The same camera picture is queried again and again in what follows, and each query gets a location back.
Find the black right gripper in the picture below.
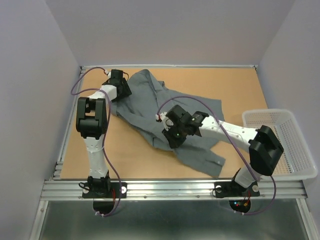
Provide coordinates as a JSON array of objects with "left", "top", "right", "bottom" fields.
[{"left": 162, "top": 121, "right": 188, "bottom": 148}]

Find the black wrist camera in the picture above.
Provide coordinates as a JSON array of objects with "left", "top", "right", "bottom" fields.
[
  {"left": 165, "top": 105, "right": 192, "bottom": 126},
  {"left": 109, "top": 69, "right": 124, "bottom": 80}
]

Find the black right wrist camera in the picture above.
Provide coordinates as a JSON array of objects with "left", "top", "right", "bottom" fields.
[{"left": 165, "top": 105, "right": 192, "bottom": 126}]

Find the white perforated plastic basket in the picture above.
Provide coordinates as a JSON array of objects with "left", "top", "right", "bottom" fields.
[{"left": 242, "top": 108, "right": 318, "bottom": 181}]

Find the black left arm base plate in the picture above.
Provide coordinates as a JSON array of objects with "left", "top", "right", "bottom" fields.
[{"left": 78, "top": 182, "right": 128, "bottom": 199}]

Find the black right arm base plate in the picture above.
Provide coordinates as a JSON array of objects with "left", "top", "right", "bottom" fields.
[{"left": 212, "top": 181, "right": 260, "bottom": 199}]

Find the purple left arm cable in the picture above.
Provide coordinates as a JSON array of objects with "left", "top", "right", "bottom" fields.
[{"left": 70, "top": 66, "right": 122, "bottom": 218}]

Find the aluminium front frame rail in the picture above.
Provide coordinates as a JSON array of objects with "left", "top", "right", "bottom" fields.
[{"left": 40, "top": 179, "right": 307, "bottom": 201}]

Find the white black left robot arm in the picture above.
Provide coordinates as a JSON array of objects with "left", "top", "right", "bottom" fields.
[{"left": 75, "top": 74, "right": 132, "bottom": 198}]

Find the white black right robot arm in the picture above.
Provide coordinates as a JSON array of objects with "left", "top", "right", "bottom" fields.
[{"left": 156, "top": 110, "right": 284, "bottom": 195}]

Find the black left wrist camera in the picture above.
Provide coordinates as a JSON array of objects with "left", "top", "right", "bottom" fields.
[{"left": 109, "top": 69, "right": 124, "bottom": 80}]

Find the grey long sleeve shirt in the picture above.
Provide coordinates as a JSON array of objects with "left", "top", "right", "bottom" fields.
[{"left": 111, "top": 69, "right": 225, "bottom": 177}]

